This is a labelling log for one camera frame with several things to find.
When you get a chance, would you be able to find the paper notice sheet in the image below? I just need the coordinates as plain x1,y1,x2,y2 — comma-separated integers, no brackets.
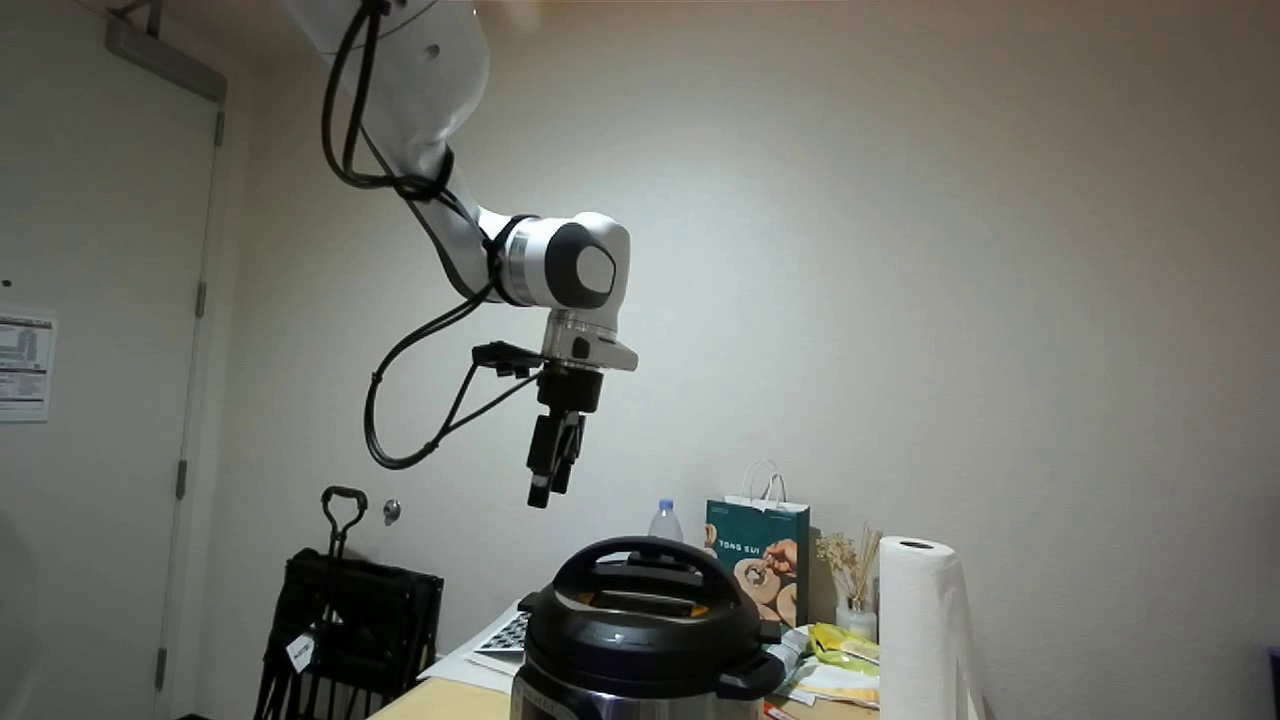
0,312,61,428

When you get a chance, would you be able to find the jar with dried sticks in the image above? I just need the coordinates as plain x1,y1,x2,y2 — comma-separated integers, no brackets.
813,524,889,647

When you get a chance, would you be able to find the clear water bottle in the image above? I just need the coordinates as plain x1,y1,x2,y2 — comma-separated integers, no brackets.
642,498,687,547

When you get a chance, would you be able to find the black white checkerboard panel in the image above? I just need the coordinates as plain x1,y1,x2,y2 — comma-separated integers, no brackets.
472,603,535,669

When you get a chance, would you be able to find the white paper towel roll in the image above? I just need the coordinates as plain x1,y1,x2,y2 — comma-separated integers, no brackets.
872,533,1000,720

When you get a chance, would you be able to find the yellow snack packet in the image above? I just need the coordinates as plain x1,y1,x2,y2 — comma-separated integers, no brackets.
798,619,889,680

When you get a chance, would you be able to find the stainless steel cooker body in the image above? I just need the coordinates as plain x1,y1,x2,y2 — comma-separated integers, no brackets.
508,655,772,720

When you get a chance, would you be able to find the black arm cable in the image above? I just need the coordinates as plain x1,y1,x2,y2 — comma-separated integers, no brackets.
316,0,553,473

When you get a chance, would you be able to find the black folding cart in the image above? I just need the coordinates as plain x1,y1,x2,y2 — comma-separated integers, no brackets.
251,486,449,720

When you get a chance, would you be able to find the grey door closer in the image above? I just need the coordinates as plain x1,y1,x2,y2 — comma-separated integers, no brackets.
99,10,231,110

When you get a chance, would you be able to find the green gift bag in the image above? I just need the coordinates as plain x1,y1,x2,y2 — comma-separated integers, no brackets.
701,473,816,631

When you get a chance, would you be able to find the white flat board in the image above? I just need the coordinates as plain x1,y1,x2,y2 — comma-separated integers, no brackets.
420,596,535,701

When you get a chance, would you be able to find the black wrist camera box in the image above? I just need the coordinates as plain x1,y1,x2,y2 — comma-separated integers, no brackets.
468,339,553,384

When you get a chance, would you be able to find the white cart tag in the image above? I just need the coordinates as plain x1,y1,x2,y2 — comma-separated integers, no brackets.
285,627,324,678

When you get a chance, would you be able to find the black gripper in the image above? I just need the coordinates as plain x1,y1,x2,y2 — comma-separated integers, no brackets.
522,363,606,512

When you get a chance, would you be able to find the white door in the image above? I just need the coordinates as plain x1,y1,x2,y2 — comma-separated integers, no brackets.
0,0,226,720

